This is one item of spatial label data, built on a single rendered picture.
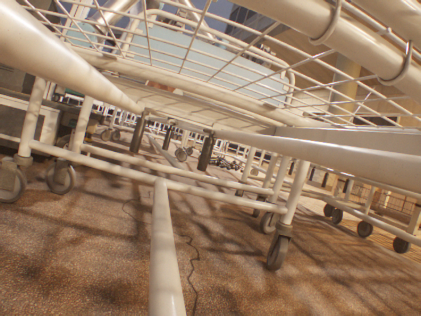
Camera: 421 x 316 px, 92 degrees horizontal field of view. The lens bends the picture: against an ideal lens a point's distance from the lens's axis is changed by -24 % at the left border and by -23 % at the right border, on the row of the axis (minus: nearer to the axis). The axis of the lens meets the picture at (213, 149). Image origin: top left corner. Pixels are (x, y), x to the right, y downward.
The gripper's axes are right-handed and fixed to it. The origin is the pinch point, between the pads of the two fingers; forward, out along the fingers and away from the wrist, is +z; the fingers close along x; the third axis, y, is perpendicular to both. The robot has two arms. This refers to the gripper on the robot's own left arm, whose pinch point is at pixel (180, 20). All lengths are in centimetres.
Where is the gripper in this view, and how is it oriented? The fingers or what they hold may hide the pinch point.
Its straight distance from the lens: 106.1
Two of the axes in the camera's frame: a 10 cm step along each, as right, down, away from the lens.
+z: 2.7, 2.9, -9.2
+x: -3.3, 9.2, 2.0
